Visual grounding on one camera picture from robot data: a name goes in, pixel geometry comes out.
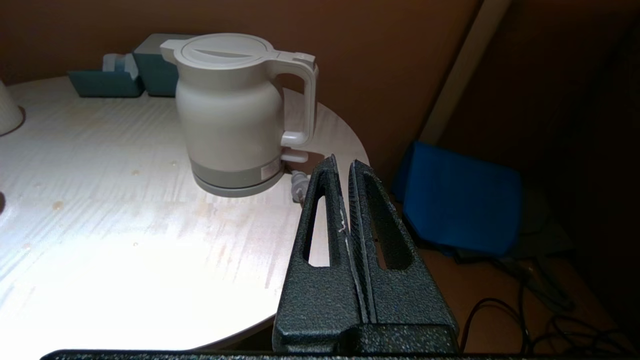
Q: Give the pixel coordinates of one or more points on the grey round kettle base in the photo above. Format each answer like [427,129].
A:
[235,189]

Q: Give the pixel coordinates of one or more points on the grey blue tissue box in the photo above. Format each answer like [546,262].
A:
[156,75]

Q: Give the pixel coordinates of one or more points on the white sachet packets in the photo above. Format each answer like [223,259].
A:
[119,65]

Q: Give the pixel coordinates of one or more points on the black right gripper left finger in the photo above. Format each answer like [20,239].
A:
[320,300]

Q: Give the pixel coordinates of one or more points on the blue folded cloth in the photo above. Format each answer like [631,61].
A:
[460,200]

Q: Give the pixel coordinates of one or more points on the white electric kettle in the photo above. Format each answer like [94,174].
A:
[230,115]

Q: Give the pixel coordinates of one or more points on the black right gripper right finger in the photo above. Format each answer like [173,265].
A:
[415,300]

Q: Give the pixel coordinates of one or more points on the white power plug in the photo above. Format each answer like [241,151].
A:
[299,186]

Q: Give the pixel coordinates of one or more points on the small grey sachet holder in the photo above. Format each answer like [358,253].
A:
[105,87]

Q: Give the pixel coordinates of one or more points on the white ribbed mug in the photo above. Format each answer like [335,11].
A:
[7,112]

